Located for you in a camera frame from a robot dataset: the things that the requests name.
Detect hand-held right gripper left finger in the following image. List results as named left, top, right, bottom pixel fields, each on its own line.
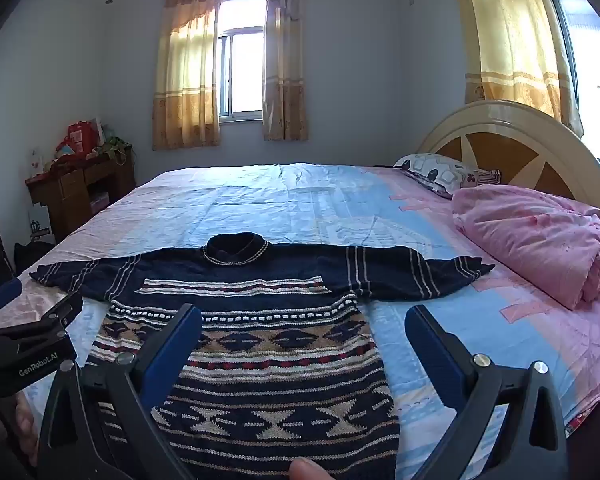
left=36, top=303, right=203, bottom=480

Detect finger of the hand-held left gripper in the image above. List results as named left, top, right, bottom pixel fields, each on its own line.
left=0, top=277, right=24, bottom=323
left=0, top=292, right=84, bottom=342

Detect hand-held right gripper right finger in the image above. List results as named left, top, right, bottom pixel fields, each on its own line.
left=404, top=304, right=570, bottom=480

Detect navy patterned knit sweater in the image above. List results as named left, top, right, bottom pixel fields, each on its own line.
left=29, top=231, right=496, bottom=480

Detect person's left hand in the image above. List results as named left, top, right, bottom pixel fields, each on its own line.
left=14, top=393, right=42, bottom=467

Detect person's right hand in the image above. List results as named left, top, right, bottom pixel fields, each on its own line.
left=288, top=457, right=334, bottom=480

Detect dark bag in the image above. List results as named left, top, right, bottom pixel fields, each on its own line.
left=13, top=240, right=57, bottom=274

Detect white printed bag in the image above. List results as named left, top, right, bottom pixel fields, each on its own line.
left=28, top=204, right=57, bottom=246

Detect dark wooden desk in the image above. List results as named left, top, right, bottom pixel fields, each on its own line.
left=24, top=145, right=136, bottom=244

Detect pink folded quilt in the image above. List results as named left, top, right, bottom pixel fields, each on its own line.
left=451, top=183, right=600, bottom=311

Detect red gift bags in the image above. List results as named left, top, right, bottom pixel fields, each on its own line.
left=55, top=119, right=106, bottom=161

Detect pink and blue bed sheet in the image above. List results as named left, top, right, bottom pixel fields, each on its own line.
left=17, top=162, right=600, bottom=480

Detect cream and wood headboard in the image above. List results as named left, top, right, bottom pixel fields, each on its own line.
left=417, top=100, right=600, bottom=211

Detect yellow orange curtain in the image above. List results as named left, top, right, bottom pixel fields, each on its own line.
left=152, top=0, right=225, bottom=151
left=452, top=0, right=584, bottom=137
left=261, top=0, right=310, bottom=142

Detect small window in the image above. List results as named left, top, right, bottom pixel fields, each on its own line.
left=215, top=0, right=267, bottom=121

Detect large window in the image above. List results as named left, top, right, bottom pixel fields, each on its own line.
left=542, top=0, right=600, bottom=173

